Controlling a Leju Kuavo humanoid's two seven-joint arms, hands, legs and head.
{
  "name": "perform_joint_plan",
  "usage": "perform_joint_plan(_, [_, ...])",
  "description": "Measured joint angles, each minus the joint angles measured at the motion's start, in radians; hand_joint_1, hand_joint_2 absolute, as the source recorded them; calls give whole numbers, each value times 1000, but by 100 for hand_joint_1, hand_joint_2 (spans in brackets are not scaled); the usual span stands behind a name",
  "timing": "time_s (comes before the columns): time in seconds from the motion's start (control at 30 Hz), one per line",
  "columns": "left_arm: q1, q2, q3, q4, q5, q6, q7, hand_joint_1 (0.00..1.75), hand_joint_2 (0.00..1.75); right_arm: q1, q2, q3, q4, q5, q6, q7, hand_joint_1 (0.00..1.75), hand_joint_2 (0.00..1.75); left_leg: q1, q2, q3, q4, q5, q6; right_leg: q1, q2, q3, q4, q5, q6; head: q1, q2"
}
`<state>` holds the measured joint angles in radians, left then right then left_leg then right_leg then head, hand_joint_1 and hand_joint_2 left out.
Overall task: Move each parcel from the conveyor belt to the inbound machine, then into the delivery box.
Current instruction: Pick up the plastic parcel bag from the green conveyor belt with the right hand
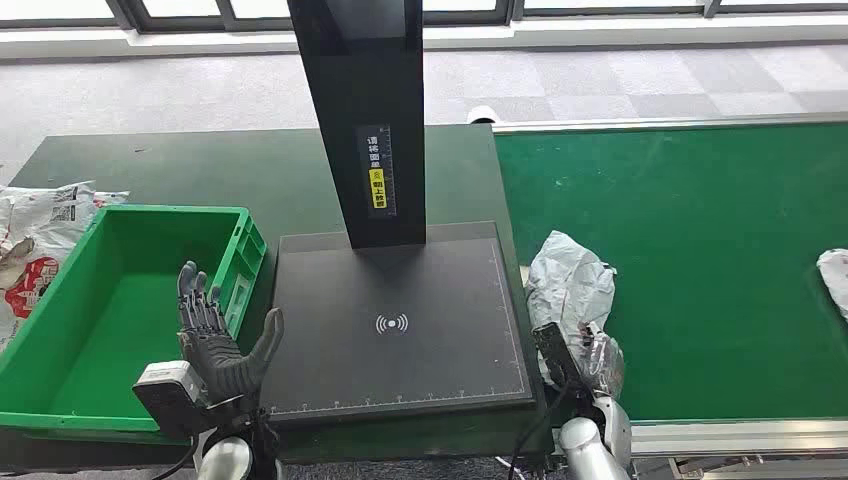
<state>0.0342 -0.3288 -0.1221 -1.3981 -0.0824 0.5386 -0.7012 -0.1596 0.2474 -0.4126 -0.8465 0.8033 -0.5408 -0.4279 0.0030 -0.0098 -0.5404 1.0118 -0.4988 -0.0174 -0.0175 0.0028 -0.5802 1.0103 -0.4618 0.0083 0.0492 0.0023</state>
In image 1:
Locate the dark window frame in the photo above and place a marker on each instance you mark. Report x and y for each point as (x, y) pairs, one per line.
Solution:
(199, 24)

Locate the black and yellow label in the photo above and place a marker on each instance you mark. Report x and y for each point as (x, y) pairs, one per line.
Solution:
(376, 166)

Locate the white poly parcel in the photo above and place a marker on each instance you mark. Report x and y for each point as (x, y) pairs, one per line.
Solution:
(563, 278)

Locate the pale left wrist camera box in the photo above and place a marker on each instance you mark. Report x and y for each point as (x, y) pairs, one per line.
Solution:
(166, 391)

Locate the green conveyor belt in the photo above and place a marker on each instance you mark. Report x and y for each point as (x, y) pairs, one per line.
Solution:
(696, 232)

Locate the black inbound scanner machine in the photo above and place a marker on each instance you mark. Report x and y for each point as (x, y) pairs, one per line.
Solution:
(397, 371)

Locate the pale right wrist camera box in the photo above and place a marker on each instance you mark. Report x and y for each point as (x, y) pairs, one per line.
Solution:
(555, 351)

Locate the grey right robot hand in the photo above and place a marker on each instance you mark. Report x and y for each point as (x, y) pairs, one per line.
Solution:
(601, 361)

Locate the brown paper parcel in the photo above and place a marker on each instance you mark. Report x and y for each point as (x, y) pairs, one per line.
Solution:
(14, 255)

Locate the green plastic crate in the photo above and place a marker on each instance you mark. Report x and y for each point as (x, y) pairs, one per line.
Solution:
(99, 331)

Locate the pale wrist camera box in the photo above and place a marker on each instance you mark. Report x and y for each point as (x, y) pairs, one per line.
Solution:
(166, 391)
(555, 351)

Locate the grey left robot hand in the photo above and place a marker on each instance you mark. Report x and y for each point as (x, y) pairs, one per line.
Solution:
(215, 361)

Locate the white round object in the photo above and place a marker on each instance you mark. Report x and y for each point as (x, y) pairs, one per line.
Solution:
(482, 114)

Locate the dark green table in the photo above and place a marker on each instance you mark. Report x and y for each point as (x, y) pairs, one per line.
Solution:
(199, 166)

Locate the long red-printed grey parcel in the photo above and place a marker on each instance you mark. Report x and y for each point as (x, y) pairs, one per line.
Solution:
(836, 278)

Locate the white parcel with shipping label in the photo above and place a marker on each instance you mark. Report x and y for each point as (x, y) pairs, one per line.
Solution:
(40, 212)

